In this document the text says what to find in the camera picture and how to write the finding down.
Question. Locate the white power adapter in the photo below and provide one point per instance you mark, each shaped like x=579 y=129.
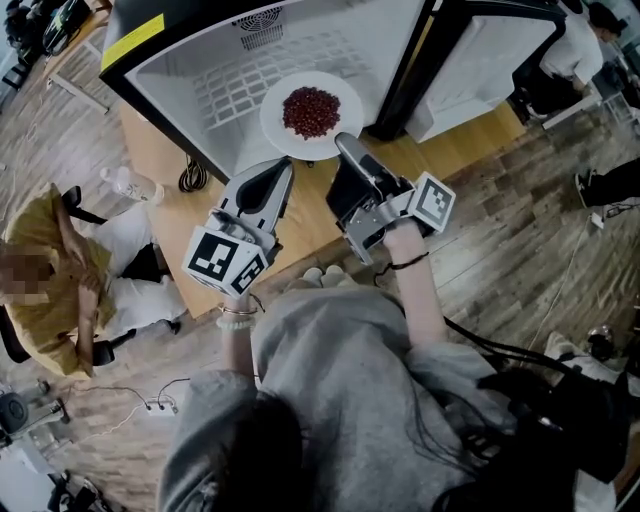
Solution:
x=597 y=220

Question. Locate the light wooden table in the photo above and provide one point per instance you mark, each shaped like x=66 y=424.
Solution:
x=200 y=250

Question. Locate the person's light shoe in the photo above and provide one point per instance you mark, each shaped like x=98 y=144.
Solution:
x=336 y=274
x=312 y=276

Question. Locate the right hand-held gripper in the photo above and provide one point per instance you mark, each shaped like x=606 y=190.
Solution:
x=385 y=215

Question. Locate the white power strip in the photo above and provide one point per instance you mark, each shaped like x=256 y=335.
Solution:
x=161 y=406

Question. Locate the yellow warning sticker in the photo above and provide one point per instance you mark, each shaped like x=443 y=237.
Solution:
x=132 y=42

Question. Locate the grey floor equipment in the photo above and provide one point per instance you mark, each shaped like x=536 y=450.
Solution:
x=25 y=415

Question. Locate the wooden side desk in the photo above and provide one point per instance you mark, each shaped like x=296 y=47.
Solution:
x=75 y=80

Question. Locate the white appliance with clear dome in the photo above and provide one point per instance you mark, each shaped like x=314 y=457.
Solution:
x=590 y=355

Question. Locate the person's right forearm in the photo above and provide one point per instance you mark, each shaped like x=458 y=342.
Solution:
x=420 y=310

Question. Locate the black shoulder bag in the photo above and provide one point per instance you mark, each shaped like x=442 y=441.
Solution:
x=565 y=425

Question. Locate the black green backpack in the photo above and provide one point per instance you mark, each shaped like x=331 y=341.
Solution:
x=65 y=25

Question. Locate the black office chair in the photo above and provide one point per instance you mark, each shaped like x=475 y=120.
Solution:
x=102 y=352

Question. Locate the pile of dark red beans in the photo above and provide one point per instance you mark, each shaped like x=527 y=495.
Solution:
x=311 y=112

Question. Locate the thin metal bangle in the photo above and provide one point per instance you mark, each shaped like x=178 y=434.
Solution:
x=239 y=310

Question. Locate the person's grey shirt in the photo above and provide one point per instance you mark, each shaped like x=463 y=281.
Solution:
x=345 y=390

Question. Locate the person's left forearm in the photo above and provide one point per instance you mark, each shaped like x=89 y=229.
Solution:
x=237 y=350

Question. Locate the black mini fridge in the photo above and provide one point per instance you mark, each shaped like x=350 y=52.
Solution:
x=200 y=105

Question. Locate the clear plastic bottle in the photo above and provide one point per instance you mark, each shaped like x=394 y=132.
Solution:
x=132 y=186

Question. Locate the white round plate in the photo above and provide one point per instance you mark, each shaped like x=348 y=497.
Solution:
x=272 y=125

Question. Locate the person's right hand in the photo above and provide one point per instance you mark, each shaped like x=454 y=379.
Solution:
x=405 y=242

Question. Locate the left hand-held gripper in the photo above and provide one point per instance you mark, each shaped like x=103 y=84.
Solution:
x=220 y=260

